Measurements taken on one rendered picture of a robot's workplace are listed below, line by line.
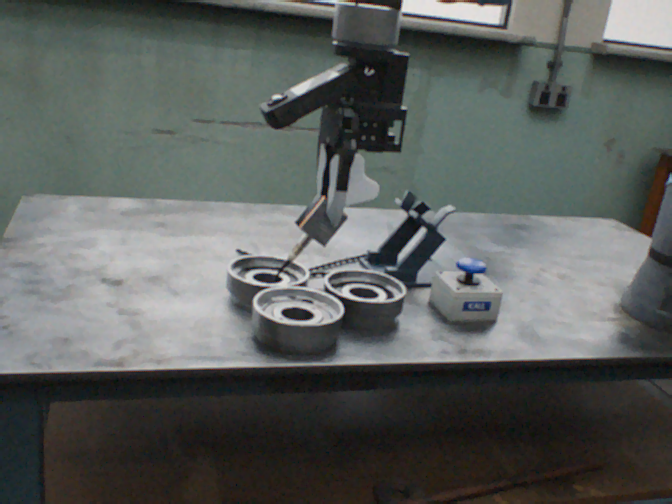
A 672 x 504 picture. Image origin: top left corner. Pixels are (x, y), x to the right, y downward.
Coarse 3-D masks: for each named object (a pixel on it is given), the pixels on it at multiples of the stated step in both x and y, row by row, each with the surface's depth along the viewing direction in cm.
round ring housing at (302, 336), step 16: (272, 288) 84; (288, 288) 85; (304, 288) 85; (256, 304) 79; (288, 304) 83; (320, 304) 84; (336, 304) 83; (256, 320) 79; (272, 320) 76; (288, 320) 79; (304, 320) 83; (320, 320) 80; (336, 320) 78; (272, 336) 77; (288, 336) 76; (304, 336) 76; (320, 336) 77; (336, 336) 80; (288, 352) 78; (304, 352) 78; (320, 352) 79
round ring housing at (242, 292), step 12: (228, 264) 90; (240, 264) 93; (252, 264) 94; (264, 264) 94; (276, 264) 95; (300, 264) 93; (228, 276) 88; (252, 276) 90; (264, 276) 92; (300, 276) 92; (228, 288) 88; (240, 288) 86; (252, 288) 85; (264, 288) 85; (240, 300) 87; (252, 300) 86
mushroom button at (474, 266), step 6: (462, 258) 93; (468, 258) 94; (456, 264) 93; (462, 264) 92; (468, 264) 92; (474, 264) 92; (480, 264) 92; (462, 270) 92; (468, 270) 91; (474, 270) 91; (480, 270) 91; (468, 276) 93
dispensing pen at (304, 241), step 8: (312, 200) 86; (312, 208) 85; (304, 216) 85; (296, 224) 85; (304, 240) 86; (296, 248) 86; (304, 248) 86; (288, 256) 86; (296, 256) 86; (288, 264) 86; (280, 272) 86; (272, 280) 87
